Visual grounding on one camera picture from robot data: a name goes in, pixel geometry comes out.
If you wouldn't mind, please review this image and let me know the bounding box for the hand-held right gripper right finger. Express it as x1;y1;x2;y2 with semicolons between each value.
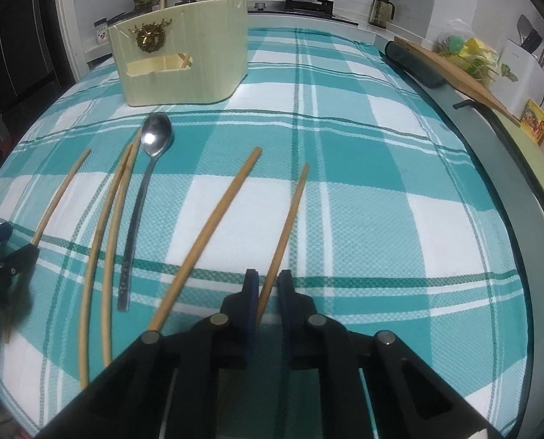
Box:
278;270;501;439

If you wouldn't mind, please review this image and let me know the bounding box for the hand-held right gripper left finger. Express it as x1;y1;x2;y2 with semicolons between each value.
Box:
39;268;259;439

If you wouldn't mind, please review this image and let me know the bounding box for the metal spoon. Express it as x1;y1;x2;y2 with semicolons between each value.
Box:
117;112;174;314

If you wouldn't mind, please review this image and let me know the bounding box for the cream utensil holder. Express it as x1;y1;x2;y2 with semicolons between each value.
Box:
106;0;250;107

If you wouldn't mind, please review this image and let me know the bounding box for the teal plaid tablecloth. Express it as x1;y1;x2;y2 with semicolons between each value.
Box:
0;25;535;439

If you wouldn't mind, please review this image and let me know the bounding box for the wooden cutting board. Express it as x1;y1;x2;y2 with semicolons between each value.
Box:
393;37;522;127

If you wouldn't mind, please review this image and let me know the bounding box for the black gas stove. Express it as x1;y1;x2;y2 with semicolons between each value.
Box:
247;0;360;26

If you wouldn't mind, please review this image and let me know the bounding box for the green cutting board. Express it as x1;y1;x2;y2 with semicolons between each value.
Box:
452;98;544;239

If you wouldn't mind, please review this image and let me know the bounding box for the black burner grate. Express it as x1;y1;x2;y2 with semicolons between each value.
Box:
284;0;335;15

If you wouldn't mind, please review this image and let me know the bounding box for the dark water bottle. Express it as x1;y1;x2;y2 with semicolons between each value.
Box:
368;0;396;29

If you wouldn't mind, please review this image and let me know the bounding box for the plastic bag of sponges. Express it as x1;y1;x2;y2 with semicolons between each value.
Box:
431;18;504;86

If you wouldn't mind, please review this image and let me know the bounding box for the yellow printed cup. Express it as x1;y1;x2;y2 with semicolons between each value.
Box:
520;98;544;145

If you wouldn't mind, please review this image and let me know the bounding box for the white knife block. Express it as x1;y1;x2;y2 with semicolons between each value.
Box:
498;38;544;113

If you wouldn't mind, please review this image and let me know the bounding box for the black knife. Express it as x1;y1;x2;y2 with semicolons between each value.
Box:
523;29;544;54

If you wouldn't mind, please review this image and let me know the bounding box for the black spatula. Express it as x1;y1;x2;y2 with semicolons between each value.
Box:
516;14;536;49

